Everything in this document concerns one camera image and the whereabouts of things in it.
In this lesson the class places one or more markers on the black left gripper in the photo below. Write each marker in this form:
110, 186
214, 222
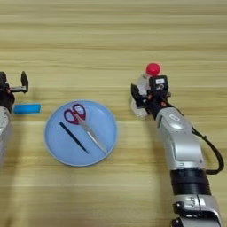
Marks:
6, 97

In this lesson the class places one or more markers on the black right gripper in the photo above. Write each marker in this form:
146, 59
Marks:
156, 102

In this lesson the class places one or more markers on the small blue rectangular block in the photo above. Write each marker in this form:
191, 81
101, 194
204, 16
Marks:
27, 108

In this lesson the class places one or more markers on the clear bottle red cap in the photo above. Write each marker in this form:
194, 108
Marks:
153, 69

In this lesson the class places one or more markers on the light blue round plate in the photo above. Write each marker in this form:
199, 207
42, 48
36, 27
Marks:
62, 144

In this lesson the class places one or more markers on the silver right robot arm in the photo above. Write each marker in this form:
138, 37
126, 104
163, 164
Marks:
183, 147

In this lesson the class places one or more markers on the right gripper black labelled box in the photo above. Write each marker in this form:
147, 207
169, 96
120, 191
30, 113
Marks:
159, 82

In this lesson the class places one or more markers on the thin black stick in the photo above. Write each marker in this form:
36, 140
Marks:
74, 137

